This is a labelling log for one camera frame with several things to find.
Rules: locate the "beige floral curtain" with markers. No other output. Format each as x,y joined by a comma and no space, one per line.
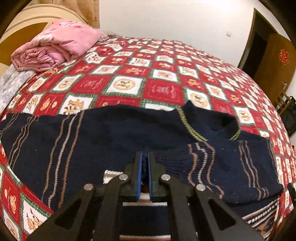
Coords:
87,9

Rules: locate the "brown wooden door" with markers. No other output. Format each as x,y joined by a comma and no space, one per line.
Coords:
268,58

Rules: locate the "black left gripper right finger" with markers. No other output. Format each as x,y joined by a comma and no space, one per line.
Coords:
195,213

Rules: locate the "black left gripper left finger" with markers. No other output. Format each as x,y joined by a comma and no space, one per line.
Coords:
94,212

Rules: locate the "cream and brown headboard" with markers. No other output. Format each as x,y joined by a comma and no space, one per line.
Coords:
27,24

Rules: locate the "wooden chair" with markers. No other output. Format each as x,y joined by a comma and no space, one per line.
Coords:
282,102

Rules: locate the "black bag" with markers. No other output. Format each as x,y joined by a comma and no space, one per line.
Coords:
288,117

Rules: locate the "folded pink quilt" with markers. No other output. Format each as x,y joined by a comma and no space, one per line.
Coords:
63,41

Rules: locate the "grey floral pillow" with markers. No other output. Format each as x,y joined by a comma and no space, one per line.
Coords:
11,81

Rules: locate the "navy striped knit sweater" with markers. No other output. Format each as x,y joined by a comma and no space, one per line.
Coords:
54,156

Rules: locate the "red checkered bear bedspread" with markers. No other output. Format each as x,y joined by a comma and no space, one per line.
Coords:
145,73

